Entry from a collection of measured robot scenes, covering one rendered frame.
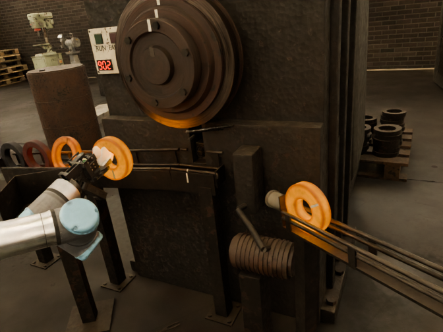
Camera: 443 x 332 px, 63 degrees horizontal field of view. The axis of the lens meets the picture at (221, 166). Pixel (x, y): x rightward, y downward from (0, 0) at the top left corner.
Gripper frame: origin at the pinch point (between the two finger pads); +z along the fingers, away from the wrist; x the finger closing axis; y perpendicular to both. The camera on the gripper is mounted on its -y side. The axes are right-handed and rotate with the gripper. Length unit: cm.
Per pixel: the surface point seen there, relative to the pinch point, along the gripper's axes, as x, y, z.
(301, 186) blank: -65, -7, 2
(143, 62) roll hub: -12.8, 24.7, 17.6
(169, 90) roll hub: -20.0, 15.1, 16.7
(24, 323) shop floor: 61, -76, -41
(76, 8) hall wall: 648, -102, 622
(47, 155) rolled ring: 65, -20, 17
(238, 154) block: -39.2, -9.6, 16.9
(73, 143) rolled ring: 49, -16, 22
